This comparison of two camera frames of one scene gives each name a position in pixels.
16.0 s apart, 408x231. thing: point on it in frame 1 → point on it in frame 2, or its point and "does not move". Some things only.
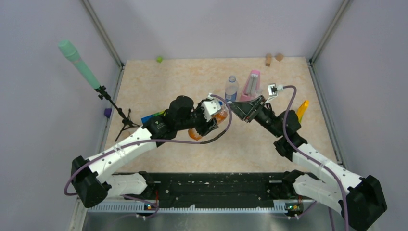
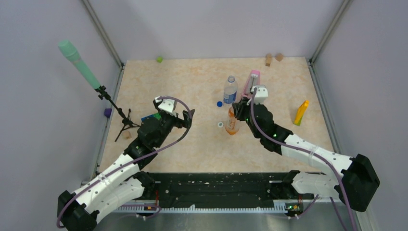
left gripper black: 206,127 → 186,123
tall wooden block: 268,59 does not move
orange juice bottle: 220,117 → 232,125
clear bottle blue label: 231,87 does not move
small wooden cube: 279,57 does not move
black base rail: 215,186 does not move
